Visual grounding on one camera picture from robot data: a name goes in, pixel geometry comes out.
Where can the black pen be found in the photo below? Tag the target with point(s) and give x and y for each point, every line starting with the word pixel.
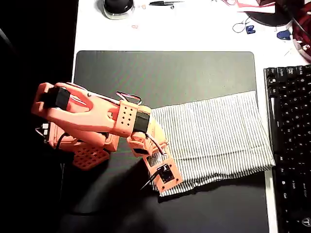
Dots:
pixel 162 3

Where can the black silver computer mouse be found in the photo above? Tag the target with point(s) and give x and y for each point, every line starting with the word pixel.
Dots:
pixel 118 8

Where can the black keyboard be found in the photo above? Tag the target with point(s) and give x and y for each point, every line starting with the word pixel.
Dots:
pixel 291 145

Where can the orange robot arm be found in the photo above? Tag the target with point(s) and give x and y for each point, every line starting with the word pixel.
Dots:
pixel 97 116

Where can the rounded blue plastic part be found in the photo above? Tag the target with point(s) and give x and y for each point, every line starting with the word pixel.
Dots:
pixel 283 35

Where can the striped grey cloth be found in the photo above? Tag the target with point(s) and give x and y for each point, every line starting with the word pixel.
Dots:
pixel 218 126

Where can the red black patterned object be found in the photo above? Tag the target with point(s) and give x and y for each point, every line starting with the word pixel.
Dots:
pixel 302 24

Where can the orange mount with camera board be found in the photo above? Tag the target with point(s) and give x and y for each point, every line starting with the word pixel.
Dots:
pixel 167 174

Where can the pink paper sheet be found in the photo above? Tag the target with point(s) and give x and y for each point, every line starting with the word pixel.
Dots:
pixel 255 6

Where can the black round lamp base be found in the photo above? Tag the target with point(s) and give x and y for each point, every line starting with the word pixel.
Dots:
pixel 269 19

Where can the black desk mat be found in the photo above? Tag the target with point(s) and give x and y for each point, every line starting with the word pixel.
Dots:
pixel 182 72

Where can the orange perforated base plate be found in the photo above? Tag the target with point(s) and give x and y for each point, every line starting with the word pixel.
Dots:
pixel 90 157

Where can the small blue plastic part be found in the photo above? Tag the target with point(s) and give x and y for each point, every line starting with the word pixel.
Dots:
pixel 250 29

